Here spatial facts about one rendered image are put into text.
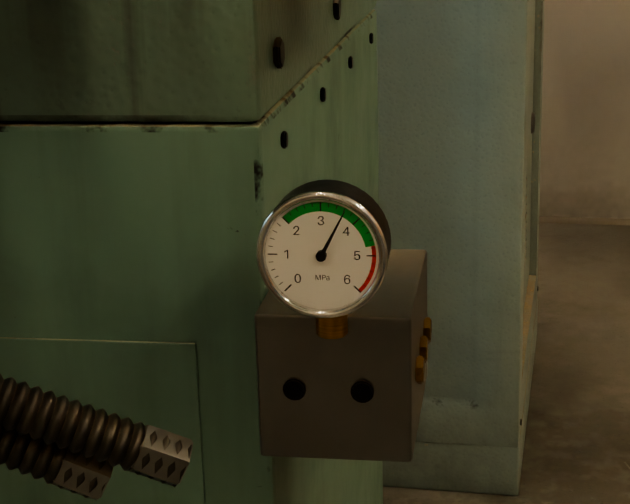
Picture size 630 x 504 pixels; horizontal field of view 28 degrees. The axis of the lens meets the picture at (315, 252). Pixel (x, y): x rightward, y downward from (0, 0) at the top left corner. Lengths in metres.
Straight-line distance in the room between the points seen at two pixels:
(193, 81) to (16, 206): 0.12
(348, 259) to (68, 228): 0.17
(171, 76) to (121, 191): 0.07
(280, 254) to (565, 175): 2.54
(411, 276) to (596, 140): 2.42
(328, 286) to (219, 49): 0.14
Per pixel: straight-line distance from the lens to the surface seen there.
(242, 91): 0.65
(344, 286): 0.60
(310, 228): 0.59
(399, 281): 0.68
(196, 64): 0.65
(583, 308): 2.53
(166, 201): 0.67
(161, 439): 0.61
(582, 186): 3.12
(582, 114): 3.09
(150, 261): 0.68
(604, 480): 1.85
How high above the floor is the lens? 0.83
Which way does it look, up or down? 17 degrees down
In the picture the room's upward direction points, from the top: 2 degrees counter-clockwise
